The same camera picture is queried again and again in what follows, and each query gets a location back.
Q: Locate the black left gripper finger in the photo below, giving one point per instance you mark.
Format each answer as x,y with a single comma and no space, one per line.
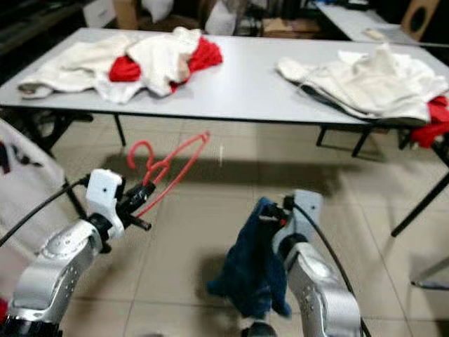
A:
142,193
139,222

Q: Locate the thin bright red hanger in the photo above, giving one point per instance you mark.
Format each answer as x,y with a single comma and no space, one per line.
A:
156,168

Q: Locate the dark blue denim garment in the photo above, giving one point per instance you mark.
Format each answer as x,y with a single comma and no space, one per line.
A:
252,270

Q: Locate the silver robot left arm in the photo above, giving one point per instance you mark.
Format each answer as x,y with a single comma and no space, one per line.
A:
56,267

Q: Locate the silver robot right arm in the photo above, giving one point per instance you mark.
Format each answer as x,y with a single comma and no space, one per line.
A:
323,295

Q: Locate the grey robot right leg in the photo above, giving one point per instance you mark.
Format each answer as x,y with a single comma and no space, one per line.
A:
259,331

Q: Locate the white crumpled garment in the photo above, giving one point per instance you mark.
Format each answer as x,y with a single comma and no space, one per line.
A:
161,60

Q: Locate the grey folding table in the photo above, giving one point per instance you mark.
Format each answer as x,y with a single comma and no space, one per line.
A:
252,77

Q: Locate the cream fleece garment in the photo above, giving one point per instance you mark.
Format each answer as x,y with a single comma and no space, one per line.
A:
74,67

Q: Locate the red crumpled garment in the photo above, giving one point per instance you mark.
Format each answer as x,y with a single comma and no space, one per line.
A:
207,56

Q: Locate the cream white jacket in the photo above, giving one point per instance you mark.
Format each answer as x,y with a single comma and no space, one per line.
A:
386,70

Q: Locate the white remote control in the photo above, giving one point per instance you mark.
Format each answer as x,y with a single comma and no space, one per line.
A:
376,34

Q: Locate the grey background table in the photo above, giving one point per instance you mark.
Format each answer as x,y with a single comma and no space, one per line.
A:
351,21

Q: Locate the wooden loudspeaker box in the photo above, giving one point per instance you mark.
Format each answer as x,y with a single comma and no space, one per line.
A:
421,17

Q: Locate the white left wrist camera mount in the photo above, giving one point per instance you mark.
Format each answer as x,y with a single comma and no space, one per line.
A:
105,193

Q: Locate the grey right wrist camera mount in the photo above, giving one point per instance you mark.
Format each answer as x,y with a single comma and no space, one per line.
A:
307,210

